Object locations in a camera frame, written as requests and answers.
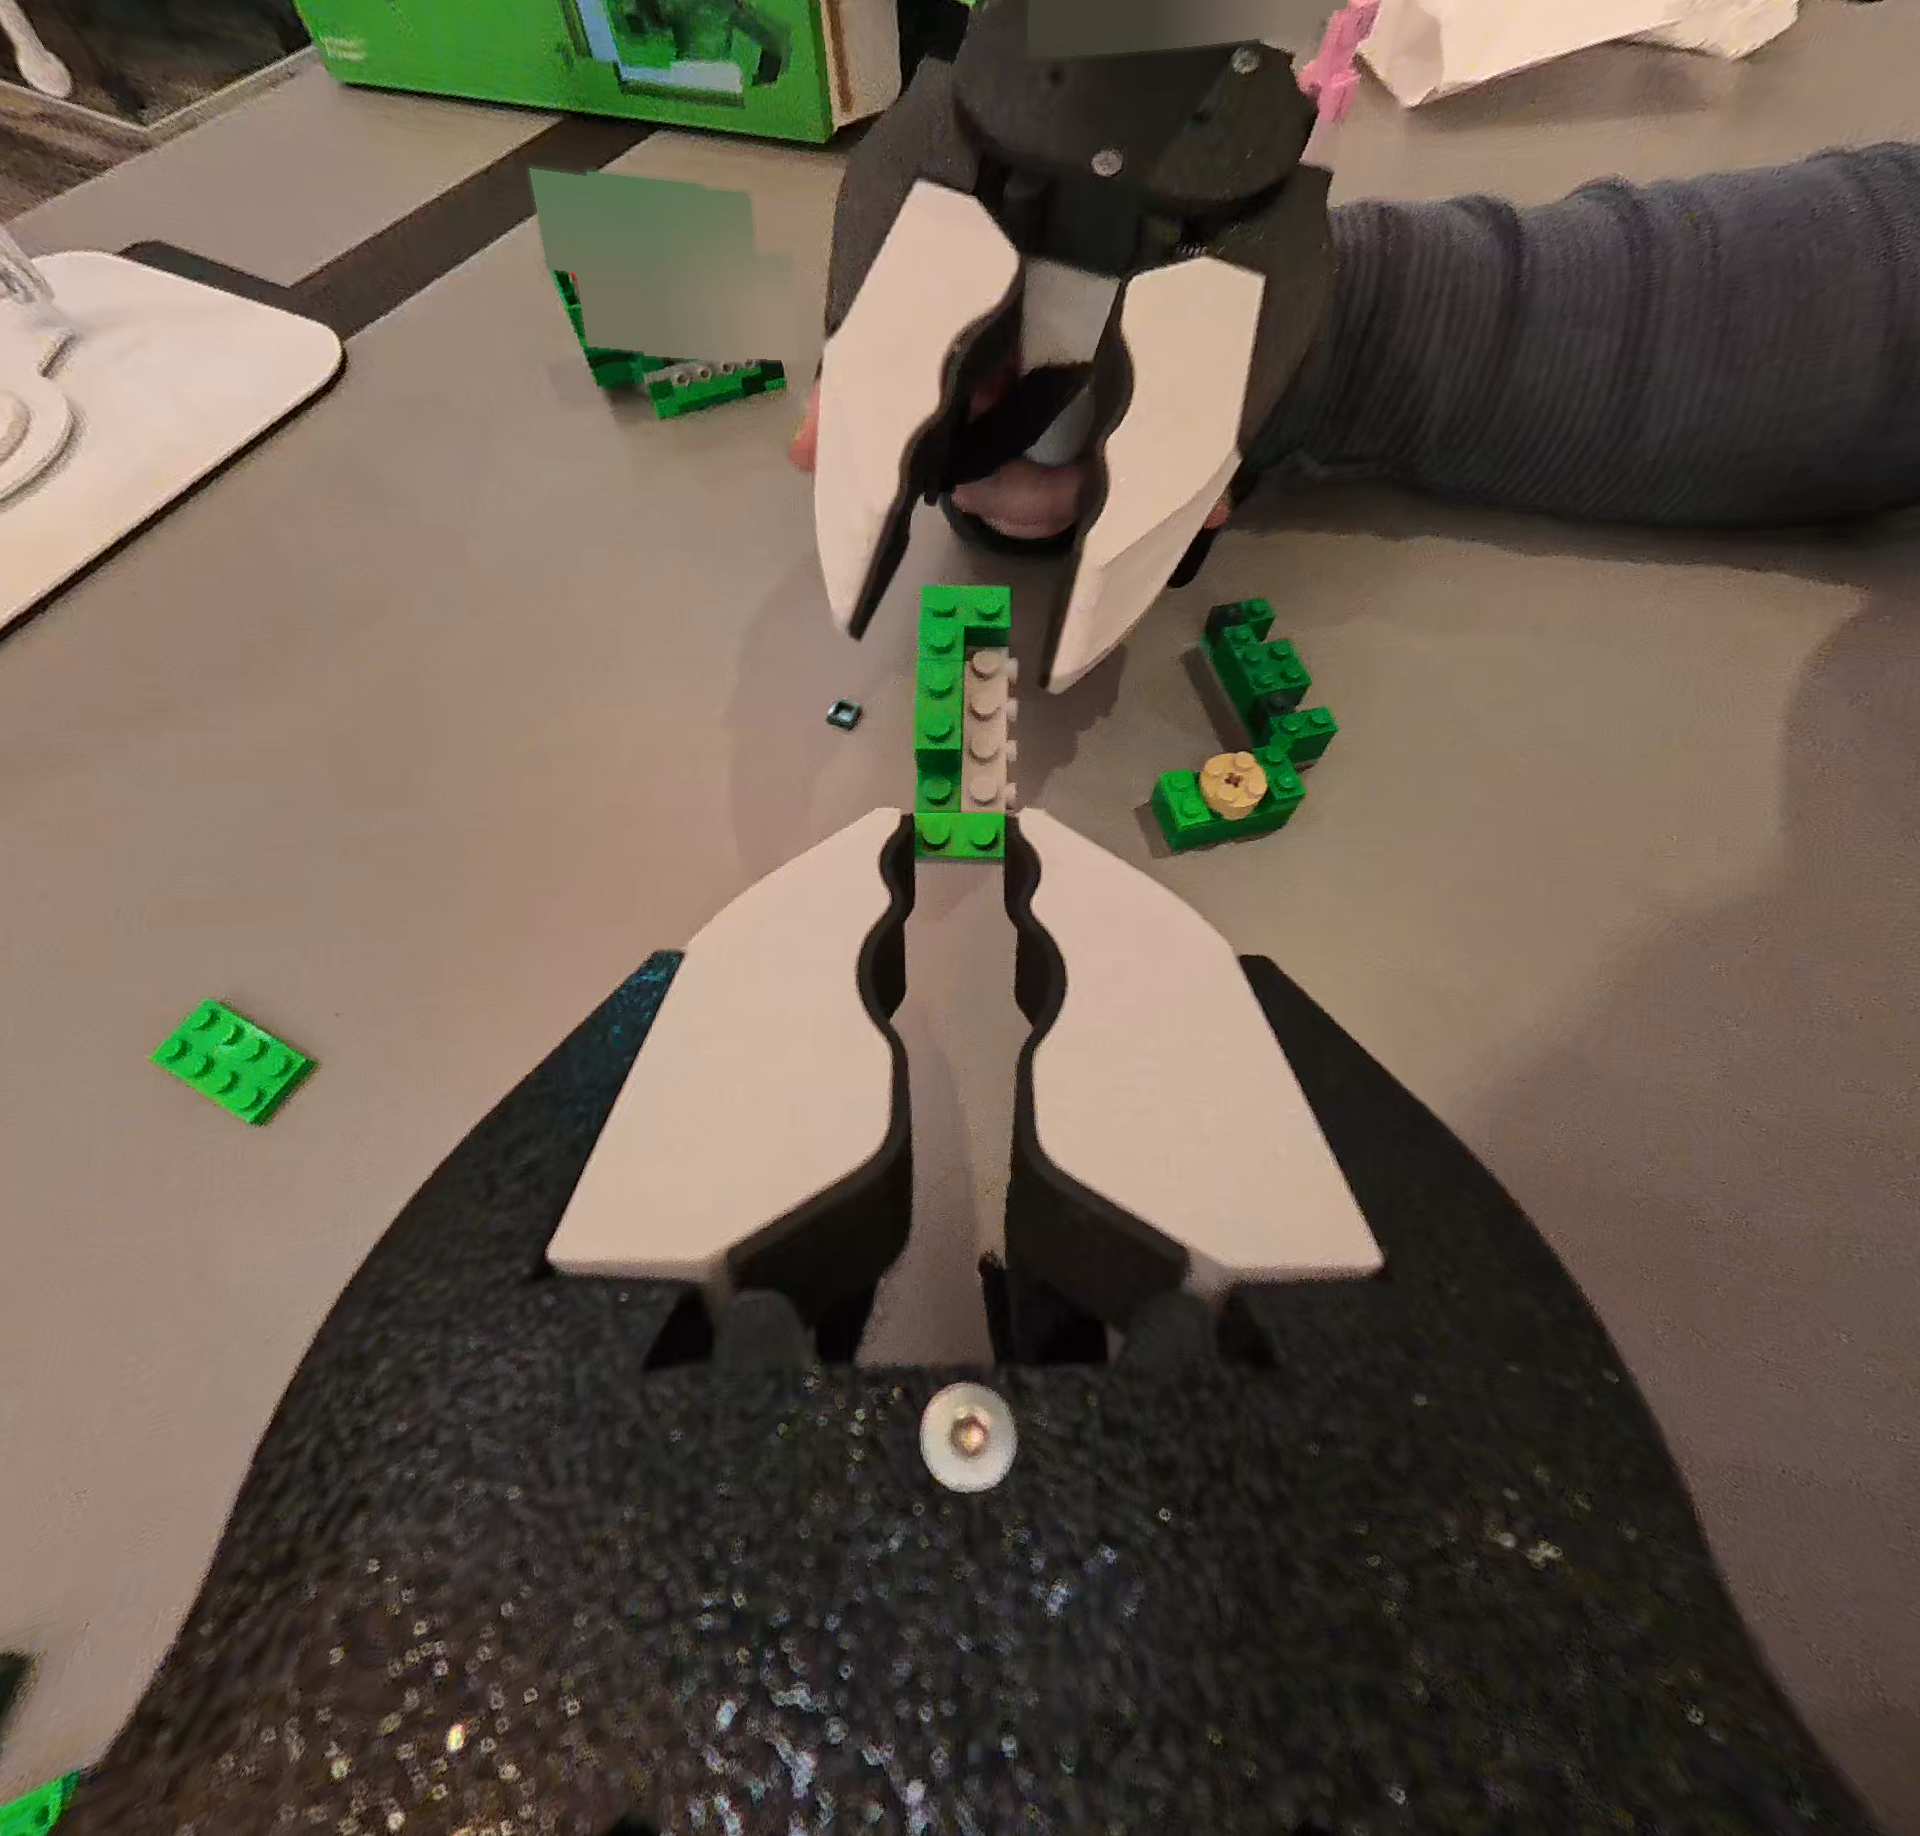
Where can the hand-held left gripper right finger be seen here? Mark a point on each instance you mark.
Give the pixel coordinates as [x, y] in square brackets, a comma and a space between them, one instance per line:
[1185, 1101]

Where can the green flat plate brick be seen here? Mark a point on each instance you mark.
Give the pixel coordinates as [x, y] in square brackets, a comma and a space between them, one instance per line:
[236, 1062]

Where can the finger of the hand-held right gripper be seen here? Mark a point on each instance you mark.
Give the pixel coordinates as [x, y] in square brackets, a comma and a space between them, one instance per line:
[887, 366]
[1185, 411]

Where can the green toy box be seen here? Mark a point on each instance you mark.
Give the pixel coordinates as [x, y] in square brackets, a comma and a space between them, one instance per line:
[449, 35]

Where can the pink brick piece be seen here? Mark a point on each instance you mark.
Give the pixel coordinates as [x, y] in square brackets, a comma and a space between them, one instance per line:
[1332, 72]

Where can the green grey build red piece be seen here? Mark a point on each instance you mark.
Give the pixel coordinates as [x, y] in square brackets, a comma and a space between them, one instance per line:
[613, 366]

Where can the person's right hand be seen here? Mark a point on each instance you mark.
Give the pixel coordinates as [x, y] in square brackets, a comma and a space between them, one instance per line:
[1022, 500]

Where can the person's right forearm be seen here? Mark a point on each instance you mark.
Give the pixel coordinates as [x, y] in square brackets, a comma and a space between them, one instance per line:
[1576, 335]

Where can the curved green build tan flower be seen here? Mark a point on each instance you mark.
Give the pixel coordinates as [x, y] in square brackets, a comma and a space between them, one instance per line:
[1261, 665]

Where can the green and grey brick assembly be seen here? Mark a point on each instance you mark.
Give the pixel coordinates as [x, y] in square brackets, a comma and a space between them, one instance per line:
[939, 696]

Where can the grey desk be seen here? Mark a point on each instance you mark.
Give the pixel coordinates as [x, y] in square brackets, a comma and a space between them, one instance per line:
[1497, 965]

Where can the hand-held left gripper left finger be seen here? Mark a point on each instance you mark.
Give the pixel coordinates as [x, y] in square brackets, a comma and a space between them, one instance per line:
[733, 1085]

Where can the white crumpled paper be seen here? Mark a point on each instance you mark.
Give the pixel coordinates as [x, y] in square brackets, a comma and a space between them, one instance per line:
[1497, 7]

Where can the white book stand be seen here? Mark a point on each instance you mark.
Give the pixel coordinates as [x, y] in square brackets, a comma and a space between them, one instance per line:
[178, 366]

